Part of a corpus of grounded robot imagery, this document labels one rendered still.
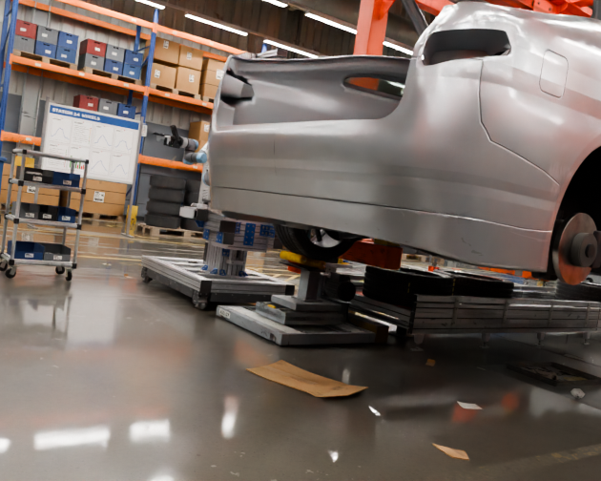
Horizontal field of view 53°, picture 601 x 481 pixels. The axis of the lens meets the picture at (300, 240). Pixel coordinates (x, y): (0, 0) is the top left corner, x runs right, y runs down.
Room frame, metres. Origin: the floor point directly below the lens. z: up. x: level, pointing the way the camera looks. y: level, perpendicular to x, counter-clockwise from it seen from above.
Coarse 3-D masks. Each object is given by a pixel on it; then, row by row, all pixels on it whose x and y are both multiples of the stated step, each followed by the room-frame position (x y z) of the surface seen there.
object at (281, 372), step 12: (252, 372) 2.99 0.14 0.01; (264, 372) 3.02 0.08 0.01; (276, 372) 3.05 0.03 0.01; (288, 372) 3.08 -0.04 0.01; (300, 372) 3.12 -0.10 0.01; (288, 384) 2.89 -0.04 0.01; (300, 384) 2.91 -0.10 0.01; (312, 384) 2.93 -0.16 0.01; (324, 384) 2.96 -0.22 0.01; (336, 384) 2.99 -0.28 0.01; (324, 396) 2.75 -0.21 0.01
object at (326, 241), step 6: (306, 234) 4.28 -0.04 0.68; (318, 234) 4.34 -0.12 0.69; (318, 240) 4.35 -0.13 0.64; (324, 240) 4.34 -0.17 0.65; (330, 240) 4.31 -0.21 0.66; (336, 240) 4.27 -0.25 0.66; (342, 240) 4.23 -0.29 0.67; (318, 246) 4.10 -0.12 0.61; (324, 246) 4.19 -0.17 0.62; (330, 246) 4.18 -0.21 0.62; (336, 246) 4.20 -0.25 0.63
